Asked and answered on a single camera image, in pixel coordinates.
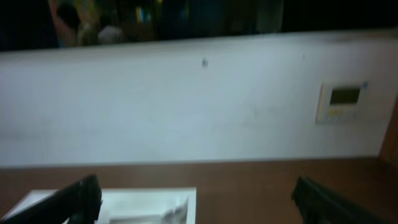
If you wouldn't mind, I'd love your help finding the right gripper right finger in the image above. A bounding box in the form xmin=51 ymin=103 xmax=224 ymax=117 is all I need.
xmin=292 ymin=177 xmax=388 ymax=224

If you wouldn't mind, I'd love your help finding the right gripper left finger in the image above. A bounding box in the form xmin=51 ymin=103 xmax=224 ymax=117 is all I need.
xmin=1 ymin=174 xmax=102 ymax=224

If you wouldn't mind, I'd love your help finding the white plastic cutlery tray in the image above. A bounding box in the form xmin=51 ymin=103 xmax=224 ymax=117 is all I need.
xmin=1 ymin=186 xmax=197 ymax=224

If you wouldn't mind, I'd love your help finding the white wall control panel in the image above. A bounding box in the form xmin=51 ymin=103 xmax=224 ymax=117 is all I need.
xmin=315 ymin=82 xmax=368 ymax=124

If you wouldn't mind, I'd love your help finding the large steel spoon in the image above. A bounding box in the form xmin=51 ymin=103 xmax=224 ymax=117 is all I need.
xmin=109 ymin=199 xmax=189 ymax=224

